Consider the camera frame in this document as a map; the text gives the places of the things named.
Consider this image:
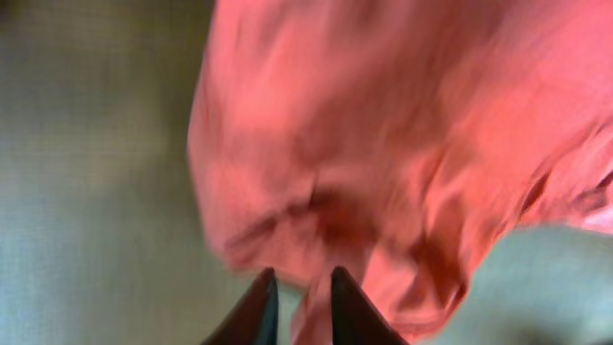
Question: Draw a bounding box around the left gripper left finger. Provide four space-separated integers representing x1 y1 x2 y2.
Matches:
202 268 279 345

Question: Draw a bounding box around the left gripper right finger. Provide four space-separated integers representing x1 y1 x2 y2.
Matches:
330 266 408 345

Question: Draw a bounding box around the red printed t-shirt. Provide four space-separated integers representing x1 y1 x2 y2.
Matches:
188 0 612 344

